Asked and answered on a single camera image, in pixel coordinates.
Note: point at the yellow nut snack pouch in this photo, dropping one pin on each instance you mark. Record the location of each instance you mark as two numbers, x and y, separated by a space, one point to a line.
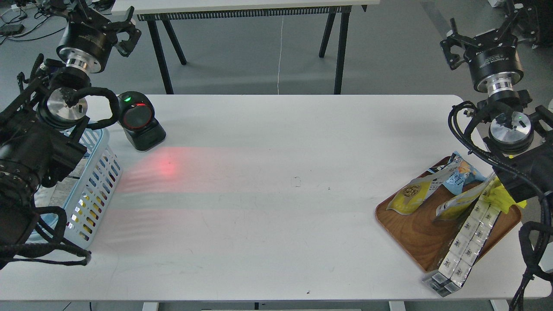
408 199

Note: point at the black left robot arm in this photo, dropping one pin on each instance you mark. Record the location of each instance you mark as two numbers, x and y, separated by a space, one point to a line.
42 126

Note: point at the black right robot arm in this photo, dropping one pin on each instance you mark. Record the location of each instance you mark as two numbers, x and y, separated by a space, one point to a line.
518 146

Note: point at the yellow silver snack pouch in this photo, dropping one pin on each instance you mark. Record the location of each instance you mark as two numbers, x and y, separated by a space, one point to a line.
455 207

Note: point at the blue snack bag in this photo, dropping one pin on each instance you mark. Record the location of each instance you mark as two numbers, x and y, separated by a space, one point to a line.
462 176

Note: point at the light blue plastic basket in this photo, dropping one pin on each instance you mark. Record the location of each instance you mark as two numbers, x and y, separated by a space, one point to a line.
92 193

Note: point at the silver white long snack pack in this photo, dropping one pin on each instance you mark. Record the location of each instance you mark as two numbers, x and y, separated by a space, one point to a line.
455 259

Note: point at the white snack bag in basket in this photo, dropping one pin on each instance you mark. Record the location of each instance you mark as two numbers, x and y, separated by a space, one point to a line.
58 194

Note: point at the yellow cartoon snack pack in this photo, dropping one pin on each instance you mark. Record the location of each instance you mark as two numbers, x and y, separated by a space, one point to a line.
500 198

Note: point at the black barcode scanner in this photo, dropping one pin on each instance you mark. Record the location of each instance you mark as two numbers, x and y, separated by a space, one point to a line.
137 118

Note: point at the brown wooden tray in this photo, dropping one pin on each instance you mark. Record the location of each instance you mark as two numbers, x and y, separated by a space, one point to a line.
425 239

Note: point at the white background table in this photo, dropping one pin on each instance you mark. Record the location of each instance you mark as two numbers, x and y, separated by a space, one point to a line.
153 11

